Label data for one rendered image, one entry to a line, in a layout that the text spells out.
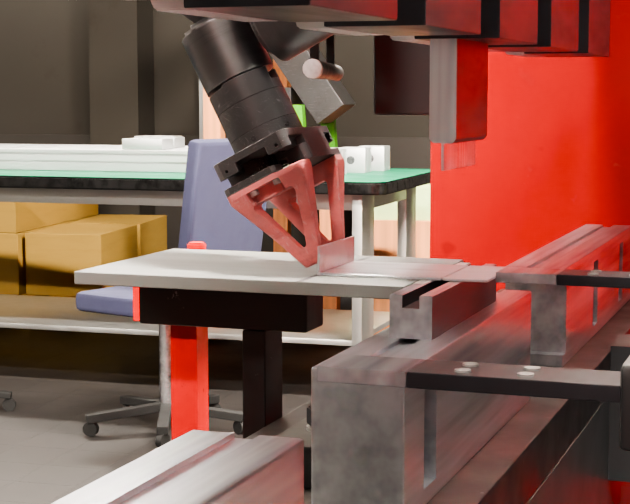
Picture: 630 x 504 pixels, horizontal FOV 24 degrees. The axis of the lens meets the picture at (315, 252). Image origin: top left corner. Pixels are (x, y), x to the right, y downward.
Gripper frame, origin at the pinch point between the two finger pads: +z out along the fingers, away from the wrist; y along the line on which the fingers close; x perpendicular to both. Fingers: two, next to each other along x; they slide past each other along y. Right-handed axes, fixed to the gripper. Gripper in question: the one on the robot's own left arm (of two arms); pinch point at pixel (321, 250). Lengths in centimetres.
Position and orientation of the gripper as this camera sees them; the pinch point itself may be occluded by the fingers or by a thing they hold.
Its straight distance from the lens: 113.0
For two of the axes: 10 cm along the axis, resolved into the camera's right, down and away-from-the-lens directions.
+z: 4.3, 9.0, -0.6
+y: 3.5, -1.0, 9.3
